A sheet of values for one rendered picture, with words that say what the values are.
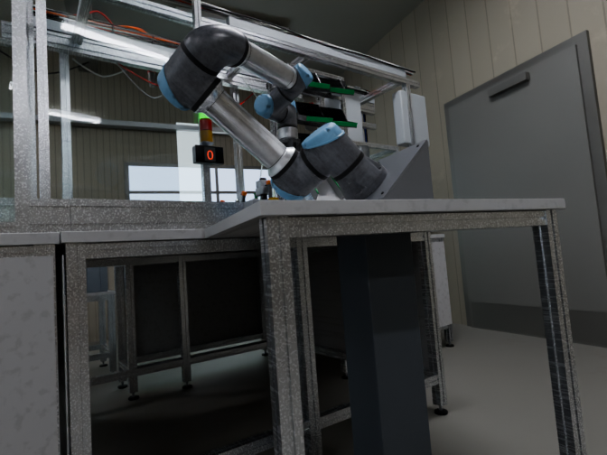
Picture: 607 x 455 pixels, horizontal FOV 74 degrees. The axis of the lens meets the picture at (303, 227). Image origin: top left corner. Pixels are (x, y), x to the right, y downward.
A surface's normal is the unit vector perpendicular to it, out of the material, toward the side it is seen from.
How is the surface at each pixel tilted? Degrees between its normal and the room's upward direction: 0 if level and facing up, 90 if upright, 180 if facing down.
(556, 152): 90
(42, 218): 90
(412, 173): 90
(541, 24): 90
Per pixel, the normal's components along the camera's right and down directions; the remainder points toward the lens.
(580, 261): -0.91, 0.04
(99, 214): 0.57, -0.11
